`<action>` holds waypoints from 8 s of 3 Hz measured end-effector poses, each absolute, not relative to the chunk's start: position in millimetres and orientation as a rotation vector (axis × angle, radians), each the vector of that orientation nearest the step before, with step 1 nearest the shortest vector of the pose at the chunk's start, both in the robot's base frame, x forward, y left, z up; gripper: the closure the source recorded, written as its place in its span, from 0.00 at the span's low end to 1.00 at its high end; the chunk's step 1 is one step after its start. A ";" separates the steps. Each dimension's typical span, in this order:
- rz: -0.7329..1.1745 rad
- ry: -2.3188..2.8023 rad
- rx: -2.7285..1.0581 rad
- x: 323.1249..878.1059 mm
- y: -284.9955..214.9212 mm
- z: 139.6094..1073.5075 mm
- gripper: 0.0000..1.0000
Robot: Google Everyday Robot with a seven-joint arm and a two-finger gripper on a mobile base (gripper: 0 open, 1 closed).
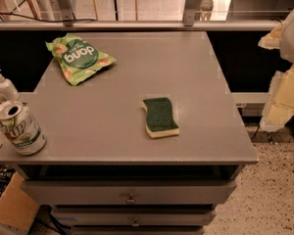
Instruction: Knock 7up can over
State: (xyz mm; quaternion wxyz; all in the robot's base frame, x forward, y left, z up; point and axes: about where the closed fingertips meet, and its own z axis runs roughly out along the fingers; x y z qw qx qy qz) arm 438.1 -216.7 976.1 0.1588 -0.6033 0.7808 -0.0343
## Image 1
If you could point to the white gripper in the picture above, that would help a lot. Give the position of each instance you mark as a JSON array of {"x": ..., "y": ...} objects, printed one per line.
[{"x": 293, "y": 38}]

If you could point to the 7up soda can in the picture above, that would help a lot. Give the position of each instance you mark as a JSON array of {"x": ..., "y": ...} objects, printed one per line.
[{"x": 21, "y": 128}]

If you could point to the green yellow sponge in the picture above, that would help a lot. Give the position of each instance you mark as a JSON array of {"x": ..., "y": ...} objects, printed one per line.
[{"x": 159, "y": 117}]

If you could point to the green dang snack bag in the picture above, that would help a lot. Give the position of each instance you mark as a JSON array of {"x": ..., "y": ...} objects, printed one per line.
[{"x": 78, "y": 59}]

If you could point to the grey drawer cabinet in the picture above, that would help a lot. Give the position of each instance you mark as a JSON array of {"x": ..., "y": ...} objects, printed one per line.
[{"x": 96, "y": 131}]

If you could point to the grey metal railing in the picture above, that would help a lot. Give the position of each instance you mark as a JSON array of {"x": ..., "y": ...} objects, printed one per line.
[{"x": 204, "y": 15}]

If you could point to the middle grey drawer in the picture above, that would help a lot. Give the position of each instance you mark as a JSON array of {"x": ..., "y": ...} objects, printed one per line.
[{"x": 135, "y": 216}]

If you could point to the grey drawer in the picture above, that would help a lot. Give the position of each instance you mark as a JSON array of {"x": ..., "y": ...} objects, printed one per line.
[
  {"x": 193, "y": 192},
  {"x": 135, "y": 216}
]

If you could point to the top grey drawer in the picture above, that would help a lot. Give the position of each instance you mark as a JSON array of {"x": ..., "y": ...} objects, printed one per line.
[{"x": 193, "y": 192}]

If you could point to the white pump bottle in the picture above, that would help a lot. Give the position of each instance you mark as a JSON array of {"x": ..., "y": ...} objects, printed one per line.
[{"x": 8, "y": 89}]

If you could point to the cardboard box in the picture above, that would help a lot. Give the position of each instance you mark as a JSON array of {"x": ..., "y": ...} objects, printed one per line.
[{"x": 17, "y": 209}]

